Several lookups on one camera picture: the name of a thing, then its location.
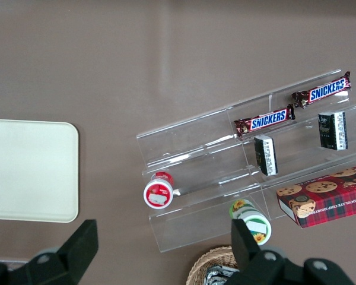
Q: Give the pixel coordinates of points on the cream rectangular plastic tray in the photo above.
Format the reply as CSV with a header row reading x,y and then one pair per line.
x,y
29,169

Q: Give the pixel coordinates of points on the red tartan cookie box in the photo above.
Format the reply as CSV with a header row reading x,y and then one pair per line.
x,y
329,202

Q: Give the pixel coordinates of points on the Snickers chocolate bar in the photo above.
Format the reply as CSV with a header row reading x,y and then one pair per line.
x,y
323,90
267,120

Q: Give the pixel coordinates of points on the clear acrylic stepped display rack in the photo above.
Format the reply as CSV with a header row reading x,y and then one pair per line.
x,y
195,142

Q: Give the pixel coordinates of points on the red lidded yogurt cup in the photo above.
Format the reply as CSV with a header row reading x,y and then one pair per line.
x,y
157,193

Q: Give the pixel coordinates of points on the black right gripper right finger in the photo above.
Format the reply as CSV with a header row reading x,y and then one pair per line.
x,y
255,267

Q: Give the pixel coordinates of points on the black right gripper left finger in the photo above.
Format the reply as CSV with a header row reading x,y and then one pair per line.
x,y
65,264

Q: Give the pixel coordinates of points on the small black chocolate box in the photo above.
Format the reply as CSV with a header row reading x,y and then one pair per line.
x,y
265,155
332,130

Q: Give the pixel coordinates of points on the light wicker basket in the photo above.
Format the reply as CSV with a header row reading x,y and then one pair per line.
x,y
198,267

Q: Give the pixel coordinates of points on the green sunflower yogurt cup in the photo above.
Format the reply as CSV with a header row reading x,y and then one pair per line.
x,y
246,211

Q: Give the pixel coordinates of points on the silver foil container stack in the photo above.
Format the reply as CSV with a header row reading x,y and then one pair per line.
x,y
216,275

